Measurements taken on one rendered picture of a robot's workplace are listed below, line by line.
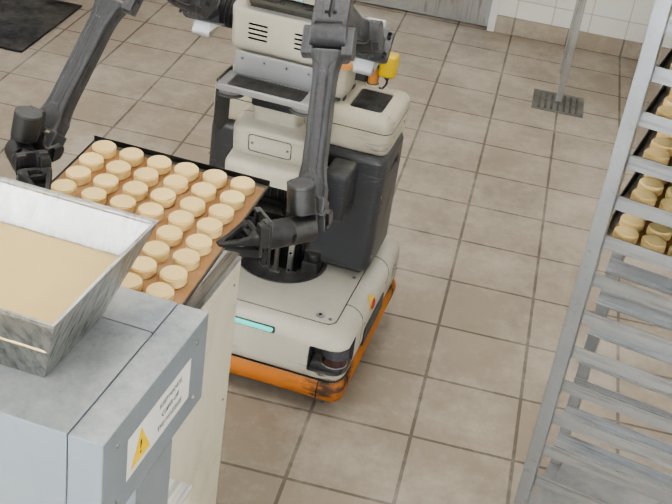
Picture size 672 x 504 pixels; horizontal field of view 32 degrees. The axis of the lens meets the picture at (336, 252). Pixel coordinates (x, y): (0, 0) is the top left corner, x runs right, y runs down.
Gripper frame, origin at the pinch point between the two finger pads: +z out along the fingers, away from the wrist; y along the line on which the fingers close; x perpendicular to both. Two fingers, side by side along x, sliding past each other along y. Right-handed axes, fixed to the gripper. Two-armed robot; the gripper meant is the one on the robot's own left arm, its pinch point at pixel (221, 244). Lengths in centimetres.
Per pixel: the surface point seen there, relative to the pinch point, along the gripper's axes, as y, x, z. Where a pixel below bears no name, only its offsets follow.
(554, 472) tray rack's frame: 88, -9, -97
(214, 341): 29.5, 6.6, -3.1
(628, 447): 41, -44, -78
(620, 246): -4, -32, -72
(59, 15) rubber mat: 113, 365, -78
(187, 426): 43.3, -1.9, 5.9
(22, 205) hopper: -33, -26, 44
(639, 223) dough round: -5, -27, -81
